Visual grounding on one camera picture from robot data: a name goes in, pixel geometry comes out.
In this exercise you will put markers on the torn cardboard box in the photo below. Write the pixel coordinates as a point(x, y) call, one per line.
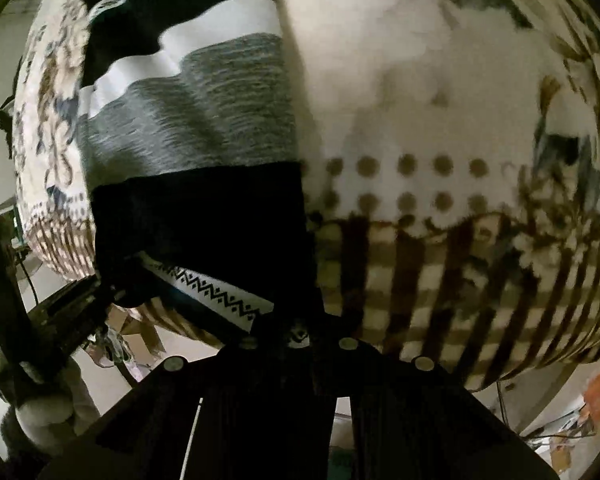
point(135, 332)

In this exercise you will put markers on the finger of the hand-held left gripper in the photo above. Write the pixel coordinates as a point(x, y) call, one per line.
point(75, 307)

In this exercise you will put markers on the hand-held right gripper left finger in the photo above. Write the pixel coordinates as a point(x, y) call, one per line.
point(275, 375)

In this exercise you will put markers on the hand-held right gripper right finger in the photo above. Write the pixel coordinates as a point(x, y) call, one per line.
point(405, 410)

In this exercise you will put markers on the striped knit sweater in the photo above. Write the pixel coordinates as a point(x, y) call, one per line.
point(180, 110)

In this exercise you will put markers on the floral bedspread bed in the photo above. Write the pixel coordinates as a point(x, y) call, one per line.
point(430, 110)

